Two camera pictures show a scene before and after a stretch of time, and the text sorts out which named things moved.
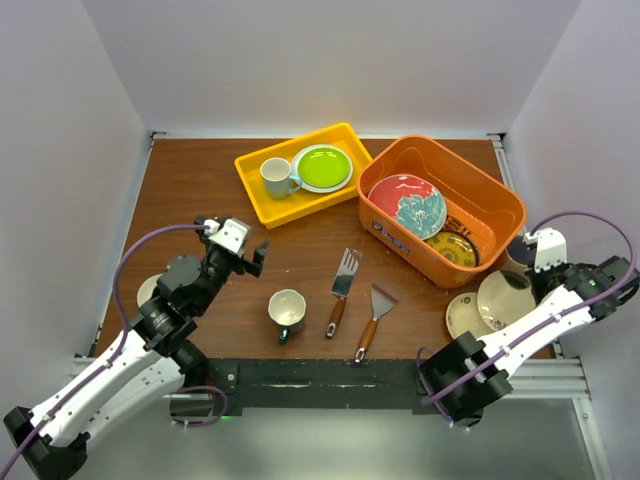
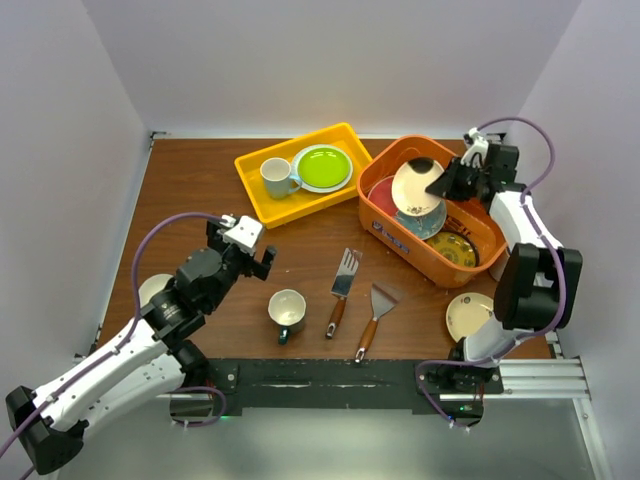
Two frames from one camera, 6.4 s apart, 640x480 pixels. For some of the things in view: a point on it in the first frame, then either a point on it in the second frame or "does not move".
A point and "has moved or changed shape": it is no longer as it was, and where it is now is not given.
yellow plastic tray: [300, 204] does not move
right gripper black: [536, 278] → [445, 185]
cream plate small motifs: [463, 316] does not move
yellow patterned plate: [458, 247] does not move
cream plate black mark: [500, 303] has moved or changed shape
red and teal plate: [414, 201] does not move
